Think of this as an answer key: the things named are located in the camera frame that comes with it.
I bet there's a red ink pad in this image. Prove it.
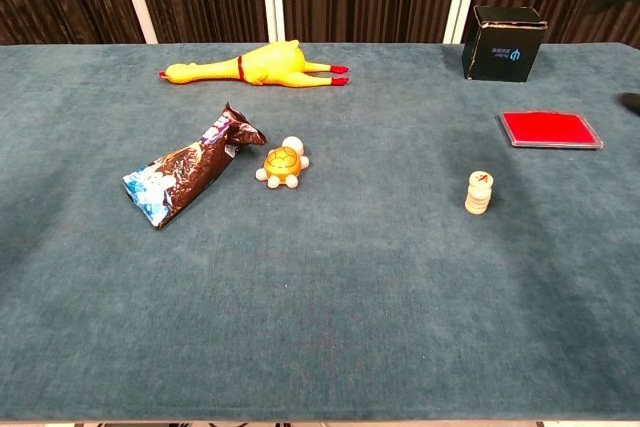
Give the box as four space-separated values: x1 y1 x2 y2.
499 110 605 151

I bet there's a black cardboard box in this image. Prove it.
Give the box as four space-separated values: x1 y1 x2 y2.
460 4 549 83

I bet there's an orange turtle toy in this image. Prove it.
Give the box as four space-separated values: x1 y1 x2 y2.
254 135 311 190

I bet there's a yellow rubber chicken toy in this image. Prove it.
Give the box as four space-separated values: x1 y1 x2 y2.
158 39 351 88

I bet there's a blue felt table cloth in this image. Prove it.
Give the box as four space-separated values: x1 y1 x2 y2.
0 41 640 422

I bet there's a brown snack bag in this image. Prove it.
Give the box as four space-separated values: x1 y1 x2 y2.
122 101 268 231

